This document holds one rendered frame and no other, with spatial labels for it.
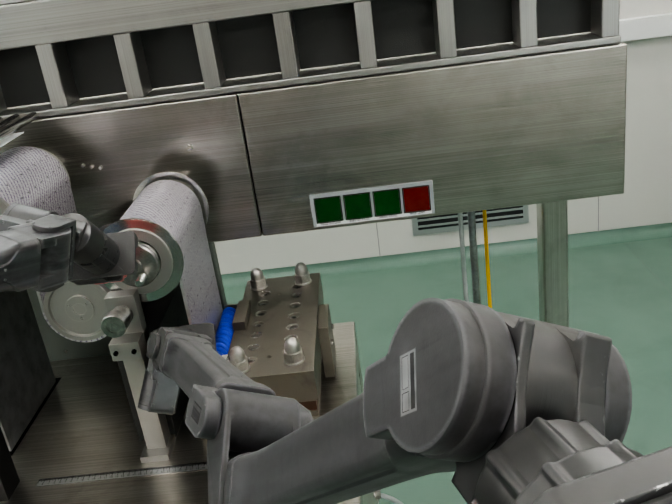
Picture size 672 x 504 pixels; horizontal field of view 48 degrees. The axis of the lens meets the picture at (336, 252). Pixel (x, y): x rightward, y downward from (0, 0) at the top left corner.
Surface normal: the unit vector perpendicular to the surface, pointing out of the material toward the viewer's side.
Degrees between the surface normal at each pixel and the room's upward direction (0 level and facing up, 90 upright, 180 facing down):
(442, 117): 90
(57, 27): 90
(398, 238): 90
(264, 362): 0
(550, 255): 90
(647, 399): 0
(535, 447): 14
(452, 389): 63
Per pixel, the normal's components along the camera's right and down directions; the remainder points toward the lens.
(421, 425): -0.90, -0.21
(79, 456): -0.13, -0.91
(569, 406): 0.39, 0.02
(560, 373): 0.44, -0.39
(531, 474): -0.60, -0.66
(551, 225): 0.00, 0.39
